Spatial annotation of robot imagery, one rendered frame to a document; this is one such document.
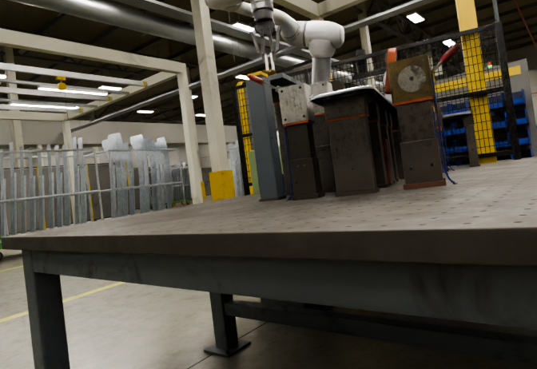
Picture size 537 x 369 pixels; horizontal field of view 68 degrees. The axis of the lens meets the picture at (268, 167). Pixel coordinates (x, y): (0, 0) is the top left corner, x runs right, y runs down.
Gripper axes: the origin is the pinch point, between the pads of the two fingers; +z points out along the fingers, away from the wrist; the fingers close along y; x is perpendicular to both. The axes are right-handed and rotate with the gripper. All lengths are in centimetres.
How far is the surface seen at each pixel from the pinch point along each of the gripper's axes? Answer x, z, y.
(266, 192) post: -17, 50, -5
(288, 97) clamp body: -30.6, 21.0, 8.9
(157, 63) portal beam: 595, -215, -317
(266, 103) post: -17.4, 19.1, -0.4
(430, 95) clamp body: -41, 29, 49
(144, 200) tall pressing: 676, 59, -425
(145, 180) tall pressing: 700, 14, -430
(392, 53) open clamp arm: -37, 14, 41
